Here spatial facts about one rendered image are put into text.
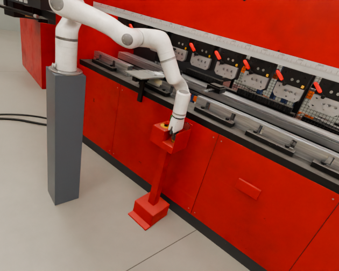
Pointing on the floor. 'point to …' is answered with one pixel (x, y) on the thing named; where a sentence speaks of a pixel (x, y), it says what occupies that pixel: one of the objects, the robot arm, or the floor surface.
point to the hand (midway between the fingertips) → (174, 136)
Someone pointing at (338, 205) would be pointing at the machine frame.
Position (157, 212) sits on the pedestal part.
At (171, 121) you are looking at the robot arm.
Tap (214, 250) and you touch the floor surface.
